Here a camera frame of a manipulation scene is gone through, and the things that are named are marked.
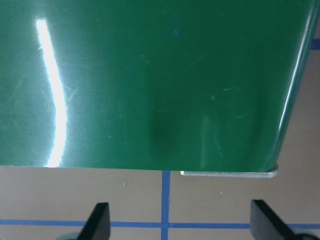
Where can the green belt conveyor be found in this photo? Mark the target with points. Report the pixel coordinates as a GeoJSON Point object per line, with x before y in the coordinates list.
{"type": "Point", "coordinates": [150, 75]}

